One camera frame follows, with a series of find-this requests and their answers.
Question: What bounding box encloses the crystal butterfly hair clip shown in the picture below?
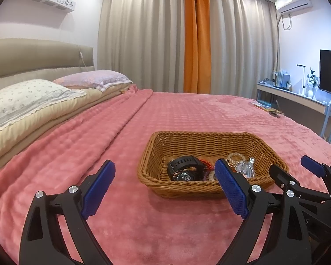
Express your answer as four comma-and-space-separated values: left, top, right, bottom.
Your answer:
235, 157, 255, 178

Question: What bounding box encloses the red string cord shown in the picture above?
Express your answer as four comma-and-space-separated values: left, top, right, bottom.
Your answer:
198, 158, 216, 173

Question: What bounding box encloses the black smart watch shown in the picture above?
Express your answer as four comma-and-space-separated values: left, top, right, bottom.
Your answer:
167, 155, 206, 182

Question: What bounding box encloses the white desk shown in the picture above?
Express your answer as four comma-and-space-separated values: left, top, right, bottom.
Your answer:
256, 83, 328, 115

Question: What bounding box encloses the colourful booklet on bed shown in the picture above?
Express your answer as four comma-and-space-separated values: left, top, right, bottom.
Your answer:
252, 102, 284, 118

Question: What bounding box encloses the white desk lamp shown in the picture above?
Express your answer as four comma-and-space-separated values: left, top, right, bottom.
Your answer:
297, 64, 306, 95

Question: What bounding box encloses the white vase with plant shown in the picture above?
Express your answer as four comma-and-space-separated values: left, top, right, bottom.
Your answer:
305, 68, 319, 99

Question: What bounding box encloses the pink fleece blanket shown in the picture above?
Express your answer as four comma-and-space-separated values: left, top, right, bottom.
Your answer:
0, 87, 331, 264

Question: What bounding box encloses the beige quilt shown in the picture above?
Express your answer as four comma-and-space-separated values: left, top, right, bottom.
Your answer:
0, 83, 131, 169

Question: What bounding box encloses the brown wicker basket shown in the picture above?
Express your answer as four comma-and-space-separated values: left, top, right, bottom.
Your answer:
137, 131, 289, 199

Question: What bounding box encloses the white floral pillow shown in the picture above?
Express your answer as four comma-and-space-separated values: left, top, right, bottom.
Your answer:
0, 79, 87, 131

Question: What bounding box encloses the orange curtain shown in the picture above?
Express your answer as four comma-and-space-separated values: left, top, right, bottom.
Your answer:
183, 0, 212, 94

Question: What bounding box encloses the purple lace pillow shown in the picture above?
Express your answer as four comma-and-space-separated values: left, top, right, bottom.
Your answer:
54, 70, 132, 92

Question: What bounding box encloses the white air conditioner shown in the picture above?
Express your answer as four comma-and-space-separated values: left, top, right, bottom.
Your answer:
275, 0, 312, 15

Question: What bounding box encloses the beige upholstered headboard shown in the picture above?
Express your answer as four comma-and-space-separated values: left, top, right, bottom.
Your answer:
0, 38, 95, 90

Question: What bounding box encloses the beige curtain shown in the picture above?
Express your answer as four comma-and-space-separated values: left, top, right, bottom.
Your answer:
97, 0, 279, 98

